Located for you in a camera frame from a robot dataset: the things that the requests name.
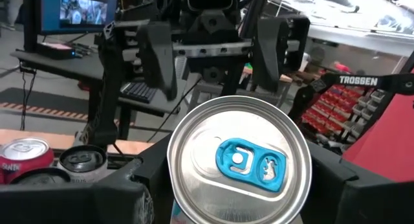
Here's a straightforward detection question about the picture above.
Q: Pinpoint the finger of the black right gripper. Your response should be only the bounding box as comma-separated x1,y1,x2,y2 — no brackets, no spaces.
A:
251,17,289,93
137,21,179,102

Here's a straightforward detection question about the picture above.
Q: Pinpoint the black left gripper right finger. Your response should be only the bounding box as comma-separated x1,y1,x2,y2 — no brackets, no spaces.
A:
299,141,414,224

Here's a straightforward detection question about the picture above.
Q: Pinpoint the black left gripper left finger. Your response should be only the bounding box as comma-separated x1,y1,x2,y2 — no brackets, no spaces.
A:
0,135,175,224

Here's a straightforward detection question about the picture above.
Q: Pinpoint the orange Fanta soda can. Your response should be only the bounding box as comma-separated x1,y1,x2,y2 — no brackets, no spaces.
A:
0,137,55,185

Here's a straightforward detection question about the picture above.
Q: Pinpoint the silver can blue tab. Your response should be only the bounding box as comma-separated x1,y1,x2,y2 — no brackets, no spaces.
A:
166,95,313,224

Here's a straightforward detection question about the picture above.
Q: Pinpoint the backlit computer keyboard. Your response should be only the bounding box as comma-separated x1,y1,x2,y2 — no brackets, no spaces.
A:
120,81,160,104

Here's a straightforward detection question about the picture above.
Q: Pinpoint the red partition panel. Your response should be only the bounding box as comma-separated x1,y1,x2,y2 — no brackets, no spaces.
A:
342,68,414,183

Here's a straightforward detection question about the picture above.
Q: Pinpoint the red parts drawer rack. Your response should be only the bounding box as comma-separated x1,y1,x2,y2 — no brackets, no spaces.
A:
300,84,387,144

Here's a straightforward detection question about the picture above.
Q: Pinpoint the grey monitor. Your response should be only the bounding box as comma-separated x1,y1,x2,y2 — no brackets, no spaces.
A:
22,0,120,53

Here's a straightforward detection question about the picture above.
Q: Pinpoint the grey side desk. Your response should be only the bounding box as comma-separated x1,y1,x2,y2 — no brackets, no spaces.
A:
11,49,203,140

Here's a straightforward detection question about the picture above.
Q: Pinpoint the small black desktop box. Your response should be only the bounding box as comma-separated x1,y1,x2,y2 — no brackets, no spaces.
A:
36,41,77,60

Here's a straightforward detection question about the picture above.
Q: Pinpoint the black hanging desk cable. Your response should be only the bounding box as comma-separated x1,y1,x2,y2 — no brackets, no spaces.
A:
19,68,37,131

